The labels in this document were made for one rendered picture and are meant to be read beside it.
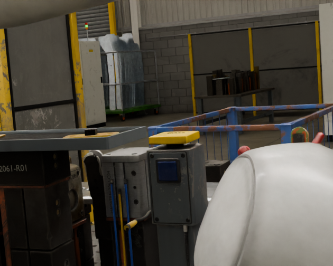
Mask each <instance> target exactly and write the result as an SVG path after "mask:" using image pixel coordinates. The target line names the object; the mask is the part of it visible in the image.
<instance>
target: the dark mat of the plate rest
mask: <svg viewBox="0 0 333 266"><path fill-rule="evenodd" d="M126 131H128V130H126ZM105 132H119V133H121V132H125V131H98V132H97V133H105ZM79 134H85V132H64V133H48V134H17V135H6V136H5V137H2V138H0V140H19V139H54V138H63V137H65V136H67V135H79Z"/></svg>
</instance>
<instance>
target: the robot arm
mask: <svg viewBox="0 0 333 266"><path fill-rule="evenodd" d="M114 1H118V0H0V29H7V28H11V27H17V26H22V25H28V24H31V23H35V22H39V21H44V20H48V19H51V18H55V17H58V16H63V15H66V14H70V13H74V12H77V11H81V10H85V9H88V8H92V7H95V6H99V5H103V4H107V3H111V2H114ZM194 266H333V149H330V148H327V147H325V146H322V145H320V144H314V143H311V142H300V143H288V144H279V145H271V146H265V147H260V148H256V149H252V150H248V151H246V152H244V153H242V154H241V155H239V156H238V157H237V158H235V160H234V161H233V162H232V163H231V164H230V165H229V167H228V168H227V169H226V171H225V173H224V174H223V176H222V178H221V180H220V182H219V184H218V186H217V188H216V190H215V192H214V194H213V196H212V198H211V200H210V202H209V204H208V207H207V210H206V212H205V215H204V217H203V220H202V222H201V226H200V228H199V231H198V236H197V240H196V245H195V252H194Z"/></svg>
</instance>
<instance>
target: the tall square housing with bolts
mask: <svg viewBox="0 0 333 266"><path fill-rule="evenodd" d="M151 148H153V147H136V148H122V149H119V150H116V151H113V152H110V153H107V154H104V155H102V156H101V162H102V168H103V180H104V192H105V204H106V215H107V217H106V220H107V221H110V222H111V228H112V240H113V252H114V263H115V266H160V261H159V248H158V235H157V227H156V224H153V223H152V213H151V214H149V216H148V217H147V218H146V219H145V220H143V221H139V222H137V224H136V225H135V226H134V227H133V228H131V229H129V231H125V230H124V225H126V224H127V223H129V222H131V221H132V220H134V219H137V218H142V217H144V216H145V215H146V213H147V212H148V211H149V210H151V199H150V186H149V173H148V166H147V153H146V151H147V150H149V149H151Z"/></svg>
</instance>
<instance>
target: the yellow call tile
mask: <svg viewBox="0 0 333 266"><path fill-rule="evenodd" d="M198 138H200V134H199V131H171V132H162V133H160V134H157V135H154V136H151V137H149V144H150V145H165V144H166V147H167V148H180V147H184V144H187V143H189V142H191V141H194V140H196V139H198Z"/></svg>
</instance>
